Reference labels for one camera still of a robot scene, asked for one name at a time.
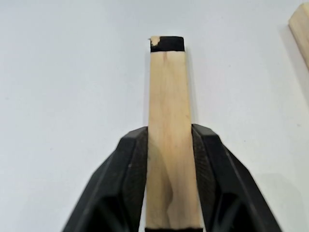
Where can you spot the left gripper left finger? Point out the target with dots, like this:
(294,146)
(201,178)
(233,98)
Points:
(113,183)

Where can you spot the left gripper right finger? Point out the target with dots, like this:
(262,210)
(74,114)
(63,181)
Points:
(224,183)

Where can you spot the wooden leg with black cap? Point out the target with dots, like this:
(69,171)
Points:
(169,120)

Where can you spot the wooden bar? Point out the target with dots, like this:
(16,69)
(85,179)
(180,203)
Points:
(300,36)

